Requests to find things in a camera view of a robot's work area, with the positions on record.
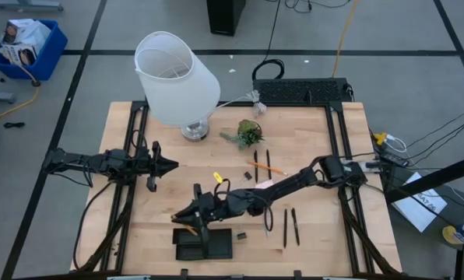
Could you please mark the succulent plant black pot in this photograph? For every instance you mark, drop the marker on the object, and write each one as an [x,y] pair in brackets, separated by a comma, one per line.
[249,132]

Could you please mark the blue plastic bin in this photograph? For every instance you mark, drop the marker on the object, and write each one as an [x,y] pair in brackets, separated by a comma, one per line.
[49,58]

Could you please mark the black mesh desk organizer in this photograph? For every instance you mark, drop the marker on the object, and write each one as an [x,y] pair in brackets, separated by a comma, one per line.
[220,245]

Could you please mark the black diagonal beam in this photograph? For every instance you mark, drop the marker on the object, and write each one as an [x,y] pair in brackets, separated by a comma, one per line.
[434,179]

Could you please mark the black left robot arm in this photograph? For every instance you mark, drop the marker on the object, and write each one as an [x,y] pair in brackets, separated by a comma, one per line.
[111,161]

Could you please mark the orange pencil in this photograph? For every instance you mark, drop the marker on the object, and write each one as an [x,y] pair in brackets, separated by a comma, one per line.
[192,231]
[261,166]

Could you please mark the yellow plug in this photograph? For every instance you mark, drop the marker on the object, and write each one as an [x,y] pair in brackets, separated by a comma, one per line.
[380,137]

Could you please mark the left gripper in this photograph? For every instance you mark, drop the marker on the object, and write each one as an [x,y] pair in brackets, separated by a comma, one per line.
[152,165]

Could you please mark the black tower case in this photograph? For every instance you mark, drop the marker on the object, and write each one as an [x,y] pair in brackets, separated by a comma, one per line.
[226,17]

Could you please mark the black table edge clamp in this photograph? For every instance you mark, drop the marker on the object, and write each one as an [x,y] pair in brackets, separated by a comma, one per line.
[297,274]
[183,273]

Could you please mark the white table lamp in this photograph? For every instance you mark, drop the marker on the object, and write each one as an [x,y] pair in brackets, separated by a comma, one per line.
[177,93]

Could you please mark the pink sticky notes pad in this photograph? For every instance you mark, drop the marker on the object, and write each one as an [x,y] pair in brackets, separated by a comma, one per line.
[264,184]

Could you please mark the white printed packages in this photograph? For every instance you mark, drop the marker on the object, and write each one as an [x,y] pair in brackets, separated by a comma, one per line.
[25,37]

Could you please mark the black keyboard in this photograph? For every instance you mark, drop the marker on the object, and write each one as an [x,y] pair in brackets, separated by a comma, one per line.
[302,90]

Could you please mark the black power adapter box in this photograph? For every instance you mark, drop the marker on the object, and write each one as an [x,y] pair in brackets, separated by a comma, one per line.
[391,158]

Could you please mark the black aluminium table frame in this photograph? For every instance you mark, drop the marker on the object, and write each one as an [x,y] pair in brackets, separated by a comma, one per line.
[138,106]

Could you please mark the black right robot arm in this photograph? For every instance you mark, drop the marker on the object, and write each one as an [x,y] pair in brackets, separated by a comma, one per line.
[286,183]

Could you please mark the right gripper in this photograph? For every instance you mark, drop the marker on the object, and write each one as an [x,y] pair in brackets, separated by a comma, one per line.
[210,208]

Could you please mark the white paper sheet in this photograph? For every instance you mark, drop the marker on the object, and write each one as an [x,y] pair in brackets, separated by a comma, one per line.
[419,212]

